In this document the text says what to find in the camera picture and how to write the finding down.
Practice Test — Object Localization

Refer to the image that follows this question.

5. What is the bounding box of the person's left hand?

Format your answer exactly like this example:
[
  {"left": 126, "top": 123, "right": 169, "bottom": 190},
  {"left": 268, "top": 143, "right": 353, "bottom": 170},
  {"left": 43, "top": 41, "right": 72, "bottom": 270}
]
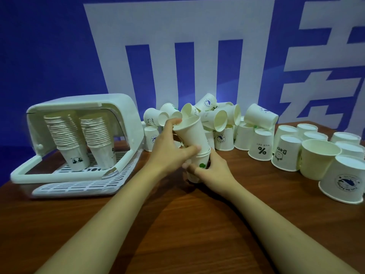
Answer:
[{"left": 147, "top": 118, "right": 202, "bottom": 176}]

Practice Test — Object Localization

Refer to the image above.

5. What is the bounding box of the person's left forearm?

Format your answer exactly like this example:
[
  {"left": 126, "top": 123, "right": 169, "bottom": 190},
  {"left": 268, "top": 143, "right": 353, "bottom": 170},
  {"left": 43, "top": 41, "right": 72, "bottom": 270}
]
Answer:
[{"left": 35, "top": 165, "right": 166, "bottom": 274}]

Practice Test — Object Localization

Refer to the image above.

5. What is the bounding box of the panda print white paper cup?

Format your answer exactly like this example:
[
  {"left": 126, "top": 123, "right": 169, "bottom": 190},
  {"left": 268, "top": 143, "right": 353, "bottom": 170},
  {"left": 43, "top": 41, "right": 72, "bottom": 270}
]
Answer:
[{"left": 60, "top": 145, "right": 90, "bottom": 172}]

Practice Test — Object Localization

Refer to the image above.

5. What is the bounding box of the person's right hand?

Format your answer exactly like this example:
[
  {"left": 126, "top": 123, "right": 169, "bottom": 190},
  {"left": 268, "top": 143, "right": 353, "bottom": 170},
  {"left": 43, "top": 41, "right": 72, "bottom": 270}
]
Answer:
[{"left": 182, "top": 148, "right": 238, "bottom": 197}]

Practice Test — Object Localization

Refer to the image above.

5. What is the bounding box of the brown wooden table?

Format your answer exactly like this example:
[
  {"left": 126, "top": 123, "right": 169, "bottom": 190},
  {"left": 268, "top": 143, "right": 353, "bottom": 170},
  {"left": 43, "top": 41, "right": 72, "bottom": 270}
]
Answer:
[{"left": 0, "top": 121, "right": 365, "bottom": 274}]

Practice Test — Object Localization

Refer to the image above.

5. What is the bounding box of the white plastic storage box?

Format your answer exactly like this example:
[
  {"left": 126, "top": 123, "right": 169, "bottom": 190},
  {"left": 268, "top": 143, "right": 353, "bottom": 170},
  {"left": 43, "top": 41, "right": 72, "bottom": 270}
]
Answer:
[{"left": 10, "top": 93, "right": 144, "bottom": 199}]

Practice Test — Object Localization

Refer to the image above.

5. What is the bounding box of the percent print white paper cup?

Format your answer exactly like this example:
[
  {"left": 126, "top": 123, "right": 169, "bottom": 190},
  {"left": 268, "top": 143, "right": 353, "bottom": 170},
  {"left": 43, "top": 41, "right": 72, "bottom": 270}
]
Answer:
[{"left": 88, "top": 144, "right": 117, "bottom": 170}]

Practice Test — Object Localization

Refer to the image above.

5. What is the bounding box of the plain white paper cup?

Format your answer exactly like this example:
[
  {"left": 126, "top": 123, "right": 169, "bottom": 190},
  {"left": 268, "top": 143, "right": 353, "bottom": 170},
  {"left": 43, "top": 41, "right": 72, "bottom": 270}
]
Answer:
[{"left": 172, "top": 115, "right": 210, "bottom": 154}]

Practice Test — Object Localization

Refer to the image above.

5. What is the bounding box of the nested stack of paper cups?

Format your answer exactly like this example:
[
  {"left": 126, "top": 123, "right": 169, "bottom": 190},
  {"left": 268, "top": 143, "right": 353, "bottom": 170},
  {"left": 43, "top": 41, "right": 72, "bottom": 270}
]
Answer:
[
  {"left": 79, "top": 115, "right": 113, "bottom": 149},
  {"left": 43, "top": 112, "right": 86, "bottom": 151}
]

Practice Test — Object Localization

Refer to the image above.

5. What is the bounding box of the blue white backdrop banner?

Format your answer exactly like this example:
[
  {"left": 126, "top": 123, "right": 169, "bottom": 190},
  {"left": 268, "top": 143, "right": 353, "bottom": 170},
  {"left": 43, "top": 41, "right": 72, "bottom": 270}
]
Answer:
[{"left": 0, "top": 0, "right": 365, "bottom": 186}]

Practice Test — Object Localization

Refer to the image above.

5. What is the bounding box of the green leaf print paper cup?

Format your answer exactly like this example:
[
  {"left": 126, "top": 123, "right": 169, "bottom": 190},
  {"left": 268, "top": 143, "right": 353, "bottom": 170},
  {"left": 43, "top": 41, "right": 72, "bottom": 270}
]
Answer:
[{"left": 187, "top": 147, "right": 212, "bottom": 185}]

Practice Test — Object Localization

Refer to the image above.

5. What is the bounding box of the person's right forearm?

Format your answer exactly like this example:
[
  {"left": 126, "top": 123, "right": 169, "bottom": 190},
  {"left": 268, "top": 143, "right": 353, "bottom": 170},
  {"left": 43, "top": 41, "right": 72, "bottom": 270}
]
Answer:
[{"left": 225, "top": 182, "right": 360, "bottom": 274}]

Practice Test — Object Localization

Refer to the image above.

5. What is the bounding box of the pile of paper cups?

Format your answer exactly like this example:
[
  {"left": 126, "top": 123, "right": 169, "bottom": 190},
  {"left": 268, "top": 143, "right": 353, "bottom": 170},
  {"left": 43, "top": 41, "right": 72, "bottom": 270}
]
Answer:
[{"left": 141, "top": 93, "right": 365, "bottom": 204}]

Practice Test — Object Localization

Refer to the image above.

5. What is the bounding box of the white slotted drain tray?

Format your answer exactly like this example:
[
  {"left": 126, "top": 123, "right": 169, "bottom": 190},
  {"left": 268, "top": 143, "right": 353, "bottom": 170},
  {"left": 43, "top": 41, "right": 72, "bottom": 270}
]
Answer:
[{"left": 32, "top": 151, "right": 140, "bottom": 198}]

